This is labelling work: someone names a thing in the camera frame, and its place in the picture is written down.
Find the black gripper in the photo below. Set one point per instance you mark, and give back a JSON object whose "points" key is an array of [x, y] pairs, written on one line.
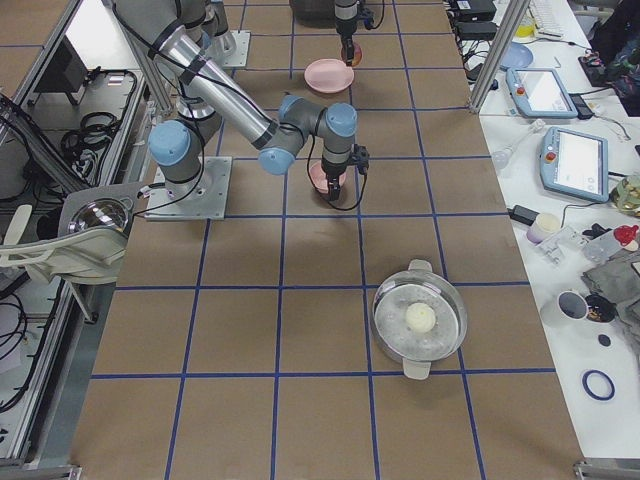
{"points": [[345, 25], [332, 175]]}

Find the red apple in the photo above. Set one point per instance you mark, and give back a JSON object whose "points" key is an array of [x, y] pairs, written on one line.
{"points": [[357, 55]]}

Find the pink bowl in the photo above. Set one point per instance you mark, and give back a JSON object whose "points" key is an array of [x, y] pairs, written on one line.
{"points": [[318, 178]]}

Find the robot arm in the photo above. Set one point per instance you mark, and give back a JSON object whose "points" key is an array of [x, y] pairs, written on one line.
{"points": [[187, 37], [216, 22]]}

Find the pink plate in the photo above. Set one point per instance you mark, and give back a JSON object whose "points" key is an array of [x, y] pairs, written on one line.
{"points": [[328, 76]]}

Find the light blue plate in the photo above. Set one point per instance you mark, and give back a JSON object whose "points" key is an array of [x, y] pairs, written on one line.
{"points": [[517, 56]]}

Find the grey chair with bowl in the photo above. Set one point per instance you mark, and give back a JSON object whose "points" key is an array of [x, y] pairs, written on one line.
{"points": [[90, 246]]}

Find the dark grey rice cooker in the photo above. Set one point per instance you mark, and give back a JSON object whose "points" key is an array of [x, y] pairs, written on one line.
{"points": [[313, 10]]}

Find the steel pot with bun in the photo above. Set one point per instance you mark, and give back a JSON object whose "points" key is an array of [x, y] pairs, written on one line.
{"points": [[416, 352]]}

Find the white bun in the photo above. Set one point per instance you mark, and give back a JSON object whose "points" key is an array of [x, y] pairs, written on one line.
{"points": [[420, 317]]}

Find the light bulb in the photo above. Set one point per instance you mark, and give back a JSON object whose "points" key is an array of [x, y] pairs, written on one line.
{"points": [[501, 157]]}

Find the black power adapter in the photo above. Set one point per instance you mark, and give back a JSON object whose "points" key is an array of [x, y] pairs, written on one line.
{"points": [[522, 215]]}

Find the blue teach pendant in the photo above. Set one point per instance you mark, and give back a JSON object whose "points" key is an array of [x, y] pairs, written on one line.
{"points": [[539, 93], [574, 164]]}

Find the white mug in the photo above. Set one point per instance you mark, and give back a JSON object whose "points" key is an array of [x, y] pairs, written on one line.
{"points": [[564, 309]]}

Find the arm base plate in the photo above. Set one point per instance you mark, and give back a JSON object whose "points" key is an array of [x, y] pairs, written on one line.
{"points": [[205, 197], [230, 49]]}

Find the aluminium frame post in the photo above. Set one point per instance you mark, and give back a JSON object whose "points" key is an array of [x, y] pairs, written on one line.
{"points": [[510, 21]]}

